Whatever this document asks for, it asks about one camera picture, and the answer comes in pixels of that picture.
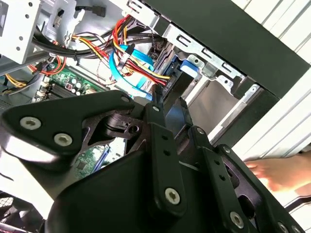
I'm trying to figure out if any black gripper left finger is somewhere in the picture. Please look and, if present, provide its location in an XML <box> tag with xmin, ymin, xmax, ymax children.
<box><xmin>0</xmin><ymin>85</ymin><xmax>188</xmax><ymax>216</ymax></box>

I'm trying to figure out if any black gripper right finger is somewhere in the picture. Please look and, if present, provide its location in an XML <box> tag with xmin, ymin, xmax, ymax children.
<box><xmin>180</xmin><ymin>98</ymin><xmax>306</xmax><ymax>233</ymax></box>

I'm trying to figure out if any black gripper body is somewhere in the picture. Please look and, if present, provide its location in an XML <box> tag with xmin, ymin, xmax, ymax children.
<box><xmin>46</xmin><ymin>150</ymin><xmax>234</xmax><ymax>233</ymax></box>

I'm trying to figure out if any blue data wire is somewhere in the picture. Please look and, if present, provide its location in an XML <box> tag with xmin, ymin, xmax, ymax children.
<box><xmin>108</xmin><ymin>44</ymin><xmax>156</xmax><ymax>101</ymax></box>

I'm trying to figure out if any red yellow power wire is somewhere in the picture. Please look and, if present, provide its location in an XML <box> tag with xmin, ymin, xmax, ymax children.
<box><xmin>113</xmin><ymin>13</ymin><xmax>175</xmax><ymax>92</ymax></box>

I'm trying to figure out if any hard disk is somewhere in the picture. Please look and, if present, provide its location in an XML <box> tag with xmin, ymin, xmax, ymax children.
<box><xmin>160</xmin><ymin>55</ymin><xmax>199</xmax><ymax>102</ymax></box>

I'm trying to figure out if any person's bare hand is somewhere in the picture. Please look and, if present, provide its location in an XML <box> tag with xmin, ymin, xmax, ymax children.
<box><xmin>244</xmin><ymin>151</ymin><xmax>311</xmax><ymax>195</ymax></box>

